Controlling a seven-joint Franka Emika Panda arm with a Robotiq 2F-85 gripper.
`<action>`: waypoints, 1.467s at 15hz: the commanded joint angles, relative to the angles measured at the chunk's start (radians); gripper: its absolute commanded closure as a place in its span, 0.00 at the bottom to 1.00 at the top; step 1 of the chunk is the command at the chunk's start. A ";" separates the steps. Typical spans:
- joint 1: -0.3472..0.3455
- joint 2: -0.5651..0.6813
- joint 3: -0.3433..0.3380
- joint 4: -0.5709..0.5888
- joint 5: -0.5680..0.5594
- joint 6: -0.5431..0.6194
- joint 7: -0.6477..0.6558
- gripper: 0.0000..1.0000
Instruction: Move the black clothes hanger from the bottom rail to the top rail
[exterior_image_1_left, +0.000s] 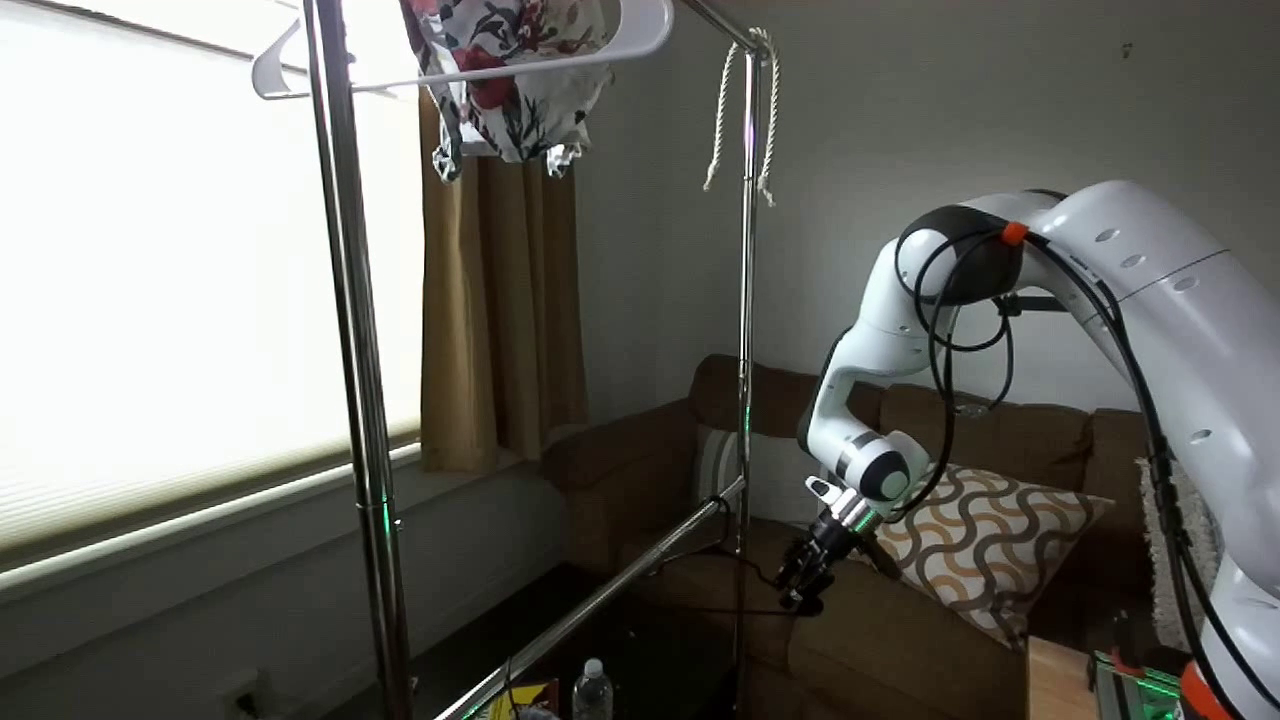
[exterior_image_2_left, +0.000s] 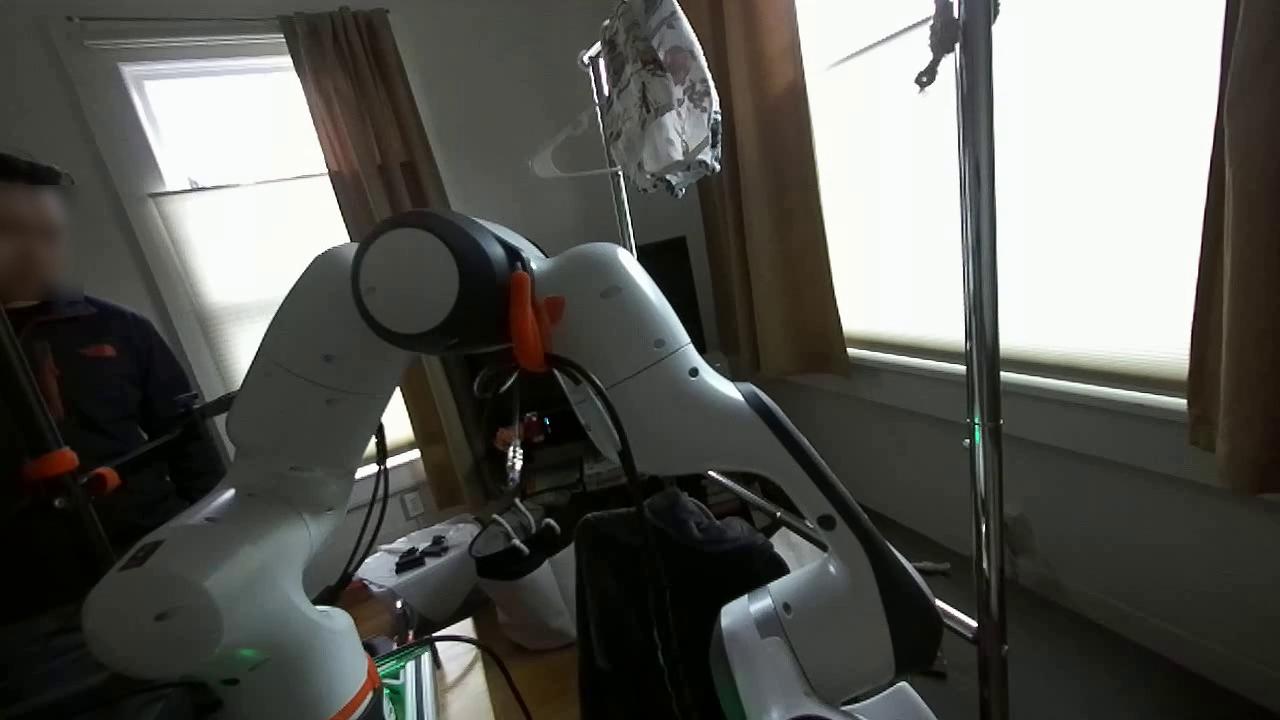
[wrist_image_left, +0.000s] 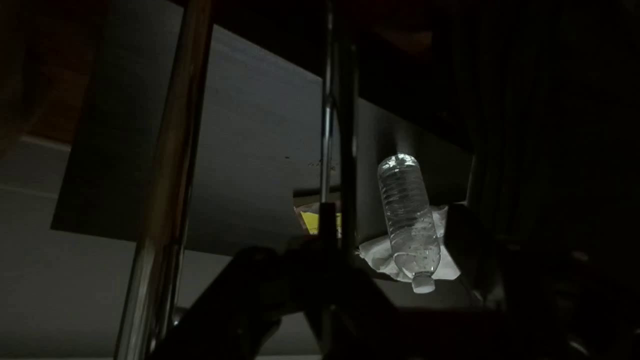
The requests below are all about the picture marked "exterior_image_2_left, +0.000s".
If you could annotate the brown curtain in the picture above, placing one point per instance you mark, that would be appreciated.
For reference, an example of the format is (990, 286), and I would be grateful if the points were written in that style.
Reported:
(1241, 264)
(774, 241)
(374, 122)

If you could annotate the black draped cloth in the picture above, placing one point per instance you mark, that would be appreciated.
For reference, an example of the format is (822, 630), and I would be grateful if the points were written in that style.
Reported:
(652, 602)

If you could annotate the floral print garment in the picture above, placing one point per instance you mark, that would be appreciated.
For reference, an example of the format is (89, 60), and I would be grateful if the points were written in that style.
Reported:
(675, 106)

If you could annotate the black game controller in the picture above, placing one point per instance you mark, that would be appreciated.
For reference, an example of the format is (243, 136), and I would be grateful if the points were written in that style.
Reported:
(420, 548)

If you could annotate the bright bare window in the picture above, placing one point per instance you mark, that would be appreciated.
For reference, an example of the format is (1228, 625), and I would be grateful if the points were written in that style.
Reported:
(243, 201)

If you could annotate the black boom with orange clamps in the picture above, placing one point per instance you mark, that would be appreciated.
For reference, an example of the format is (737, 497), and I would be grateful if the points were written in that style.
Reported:
(54, 467)

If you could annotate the white window sill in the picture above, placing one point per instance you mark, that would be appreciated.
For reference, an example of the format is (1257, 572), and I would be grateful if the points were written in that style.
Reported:
(1104, 413)

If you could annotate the chrome garment rack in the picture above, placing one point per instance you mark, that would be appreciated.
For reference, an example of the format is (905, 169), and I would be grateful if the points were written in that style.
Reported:
(980, 333)

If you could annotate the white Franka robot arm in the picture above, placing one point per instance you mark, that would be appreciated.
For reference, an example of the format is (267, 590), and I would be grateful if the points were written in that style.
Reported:
(304, 400)

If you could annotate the white window blind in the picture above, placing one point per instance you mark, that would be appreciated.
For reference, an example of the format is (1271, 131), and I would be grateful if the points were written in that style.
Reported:
(1104, 201)

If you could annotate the person in dark jacket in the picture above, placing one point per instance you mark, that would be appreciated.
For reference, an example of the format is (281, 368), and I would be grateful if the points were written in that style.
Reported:
(105, 384)

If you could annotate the white plastic hanger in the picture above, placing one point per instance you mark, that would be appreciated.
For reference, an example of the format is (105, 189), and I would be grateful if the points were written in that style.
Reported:
(555, 151)

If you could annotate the green block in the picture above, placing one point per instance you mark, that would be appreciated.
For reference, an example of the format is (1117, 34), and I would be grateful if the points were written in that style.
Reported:
(407, 687)

